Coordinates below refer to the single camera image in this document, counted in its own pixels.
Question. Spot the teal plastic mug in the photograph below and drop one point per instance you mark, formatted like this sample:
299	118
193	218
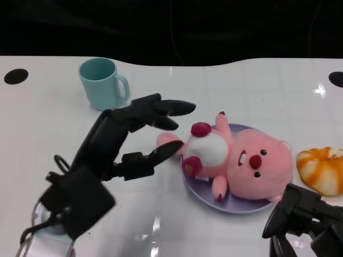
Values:
100	88

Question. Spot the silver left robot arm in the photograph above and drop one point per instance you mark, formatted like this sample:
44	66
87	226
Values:
40	246

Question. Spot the pink plush doll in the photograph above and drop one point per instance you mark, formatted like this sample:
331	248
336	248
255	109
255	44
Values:
257	171

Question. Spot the purple plastic plate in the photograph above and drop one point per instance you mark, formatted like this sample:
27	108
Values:
241	206

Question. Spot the black cloth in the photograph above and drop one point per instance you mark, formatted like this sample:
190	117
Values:
107	26

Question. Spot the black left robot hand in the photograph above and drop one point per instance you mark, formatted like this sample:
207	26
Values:
107	139

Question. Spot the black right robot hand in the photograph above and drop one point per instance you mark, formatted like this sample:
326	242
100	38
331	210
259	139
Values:
300	211

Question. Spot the orange and white bread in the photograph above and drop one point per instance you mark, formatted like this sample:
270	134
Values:
321	171

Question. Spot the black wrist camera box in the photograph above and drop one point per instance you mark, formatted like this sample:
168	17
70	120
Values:
80	200

